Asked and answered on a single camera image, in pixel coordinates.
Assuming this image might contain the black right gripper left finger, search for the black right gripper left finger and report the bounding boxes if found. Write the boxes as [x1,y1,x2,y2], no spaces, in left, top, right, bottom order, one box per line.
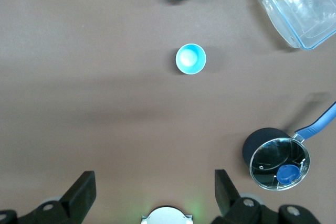
[0,170,97,224]

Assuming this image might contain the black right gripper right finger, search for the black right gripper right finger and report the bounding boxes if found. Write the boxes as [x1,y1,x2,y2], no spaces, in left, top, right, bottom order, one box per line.
[211,169,320,224]

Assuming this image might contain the glass lid with blue knob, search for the glass lid with blue knob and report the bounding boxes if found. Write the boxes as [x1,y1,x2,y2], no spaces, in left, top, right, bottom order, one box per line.
[249,136,311,191]

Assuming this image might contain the dark blue saucepan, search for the dark blue saucepan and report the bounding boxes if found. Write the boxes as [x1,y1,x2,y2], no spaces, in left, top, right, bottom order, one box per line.
[241,100,336,175]

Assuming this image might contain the brown table cloth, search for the brown table cloth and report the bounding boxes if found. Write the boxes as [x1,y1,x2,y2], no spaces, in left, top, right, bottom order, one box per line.
[0,0,336,224]

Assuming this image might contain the light blue plastic cup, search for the light blue plastic cup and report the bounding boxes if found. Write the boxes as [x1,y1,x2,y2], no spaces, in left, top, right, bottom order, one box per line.
[175,43,207,75]

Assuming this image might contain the clear plastic lidded container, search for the clear plastic lidded container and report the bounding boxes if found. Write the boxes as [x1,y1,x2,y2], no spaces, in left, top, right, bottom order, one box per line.
[256,0,336,51]

